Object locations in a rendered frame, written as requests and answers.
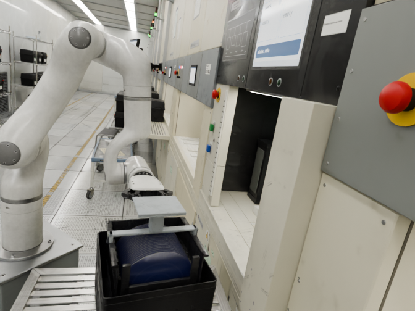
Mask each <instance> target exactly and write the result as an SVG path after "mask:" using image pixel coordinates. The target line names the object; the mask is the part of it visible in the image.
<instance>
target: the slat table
mask: <svg viewBox="0 0 415 311"><path fill-rule="evenodd" d="M210 268H211V270H212V271H213V273H214V274H215V276H216V278H217V283H216V290H215V293H214V299H213V303H212V304H216V305H215V306H212V309H211V311H232V310H231V308H230V305H229V302H228V300H227V297H226V295H225V292H224V289H223V287H222V283H221V282H220V278H219V276H218V273H217V270H216V268H215V265H210ZM95 269H96V267H86V268H33V269H32V271H31V272H30V274H29V276H28V278H27V280H26V282H25V284H24V286H23V287H22V289H21V291H20V293H19V295H18V296H17V298H16V300H15V302H14V304H13V306H12V308H11V310H10V311H89V310H96V304H81V305H78V303H82V302H96V299H95V296H83V297H80V295H89V294H95V289H82V288H93V287H95V285H94V282H84V281H93V280H95ZM50 281H77V282H76V283H43V282H50ZM57 288H74V289H65V290H47V291H43V289H57ZM43 296H72V297H53V298H43ZM68 303H70V305H55V306H43V304H68ZM29 305H30V306H29ZM28 306H29V307H28Z"/></svg>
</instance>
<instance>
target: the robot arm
mask: <svg viewBox="0 0 415 311"><path fill-rule="evenodd" d="M91 61H95V62H97V63H99V64H101V65H104V66H106V67H108V68H110V69H112V70H114V71H116V72H118V73H119V74H121V75H122V77H123V86H124V128H123V130H122V131H121V132H120V133H119V134H118V135H117V136H116V137H115V138H114V139H113V140H112V141H111V142H110V143H109V145H108V147H107V148H106V151H105V153H104V180H105V181H106V183H107V184H109V185H121V184H128V189H126V190H125V191H122V194H121V196H123V197H127V199H129V200H131V201H132V202H133V199H132V197H150V196H172V195H173V191H169V190H167V189H164V187H163V185H162V183H161V182H160V181H159V180H158V179H157V178H155V177H154V175H153V173H152V171H151V170H150V168H149V167H148V164H147V163H146V161H145V160H144V158H142V157H140V156H137V155H135V156H131V157H129V158H128V159H127V160H126V161H125V162H117V156H118V155H119V152H120V151H121V150H122V149H123V148H124V147H125V146H127V145H129V144H131V143H134V142H137V141H140V140H143V139H146V138H148V137H149V135H150V132H151V63H150V60H149V58H148V56H147V55H146V54H145V53H144V52H143V51H142V50H141V49H140V48H138V47H137V46H135V45H134V44H132V43H129V42H128V41H125V40H123V39H120V38H118V37H115V36H112V35H110V34H108V33H105V32H103V31H101V30H98V29H97V28H96V27H95V26H94V25H92V24H90V23H88V22H85V21H81V20H76V21H73V22H70V23H69V24H68V25H67V26H66V27H65V28H64V29H63V30H62V32H61V33H60V35H59V37H58V39H57V41H56V43H55V45H54V48H53V51H52V54H51V58H50V60H49V63H48V66H47V67H46V70H45V71H44V73H43V75H42V77H41V78H40V80H39V82H38V83H37V85H36V86H35V88H34V90H33V91H32V92H31V94H30V95H29V97H28V98H27V99H26V101H25V102H24V103H23V104H22V105H21V106H20V107H19V108H18V109H17V110H16V112H15V113H14V114H13V115H12V116H11V117H10V118H9V119H8V121H7V122H6V123H5V124H3V126H2V127H1V128H0V167H2V168H5V170H4V173H3V175H2V178H1V184H0V202H1V230H2V235H0V260H3V261H21V260H27V259H31V258H34V257H37V256H39V255H41V254H43V253H45V252H46V251H47V250H49V249H50V248H51V246H52V245H53V243H54V236H53V235H52V233H50V232H49V231H47V230H44V229H43V178H44V173H45V170H46V166H47V162H48V156H49V138H48V132H49V130H50V129H51V127H52V126H53V125H54V123H55V122H56V120H57V119H58V118H59V116H60V115H61V113H62V112H63V111H64V109H65V108H66V106H67V104H68V103H69V102H70V100H71V99H72V97H73V95H74V94H75V92H76V90H77V89H78V87H79V85H80V83H81V81H82V79H83V77H84V75H85V72H86V70H87V68H88V66H89V65H90V63H91Z"/></svg>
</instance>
